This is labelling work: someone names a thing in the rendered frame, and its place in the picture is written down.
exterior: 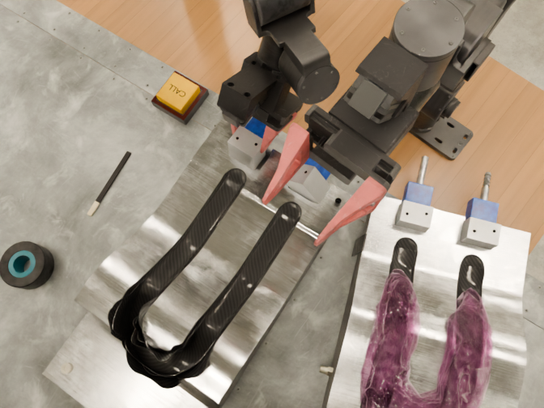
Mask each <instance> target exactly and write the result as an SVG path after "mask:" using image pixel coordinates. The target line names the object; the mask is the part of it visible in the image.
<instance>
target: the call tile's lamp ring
mask: <svg viewBox="0 0 544 408"><path fill-rule="evenodd" d="M174 72H175V73H177V74H179V75H180V76H182V77H184V78H185V79H188V78H187V77H185V76H184V75H182V74H180V73H178V72H177V71H174ZM174 72H173V73H174ZM188 80H189V81H190V82H192V83H194V84H196V85H198V86H199V88H200V89H201V90H202V91H201V93H200V94H199V95H198V97H197V98H196V100H195V101H194V102H193V103H192V104H191V105H190V107H189V108H188V110H187V111H186V112H185V114H184V115H183V116H182V115H180V114H179V113H177V112H176V111H174V110H172V109H171V108H169V107H168V106H166V105H164V104H162V103H160V102H159V101H158V100H156V99H157V97H156V95H155V97H154V98H153V99H152V100H151V101H152V102H154V103H155V104H157V105H159V106H160V107H162V108H164V109H166V110H167V111H169V112H170V113H172V114H174V115H175V116H177V117H179V118H180V119H182V120H184V119H185V118H186V117H187V116H188V115H189V113H190V112H191V110H192V109H193V107H194V106H195V105H196V104H197V102H198V101H199V100H200V99H201V98H202V96H203V95H204V93H205V92H206V90H207V89H206V88H204V87H203V86H201V85H199V84H197V83H195V82H194V81H193V80H191V79H188Z"/></svg>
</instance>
